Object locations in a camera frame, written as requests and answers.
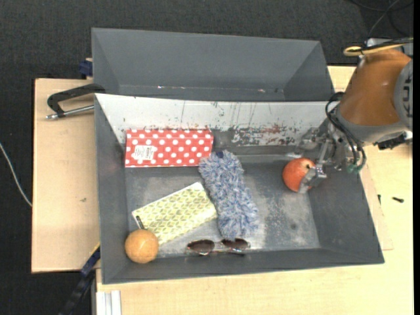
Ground blue fluffy duster cloth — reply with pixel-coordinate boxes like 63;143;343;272
198;149;261;242

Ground grey metal bin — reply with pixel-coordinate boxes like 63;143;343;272
91;27;385;285

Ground brown-lens sunglasses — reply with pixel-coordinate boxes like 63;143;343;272
186;238;252;257

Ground orange ball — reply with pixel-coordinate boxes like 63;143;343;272
124;228;160;264

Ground black cylinder on white bracket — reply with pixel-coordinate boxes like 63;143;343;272
376;130;413;150

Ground yellow patterned notebook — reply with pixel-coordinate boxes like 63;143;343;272
131;181;219;246

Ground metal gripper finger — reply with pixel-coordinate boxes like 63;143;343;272
297;163;328;194
294;127;329;156

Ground red apple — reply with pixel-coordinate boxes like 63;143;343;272
282;157;318;193

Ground red white-dotted box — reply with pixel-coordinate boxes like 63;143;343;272
124;129;215;169

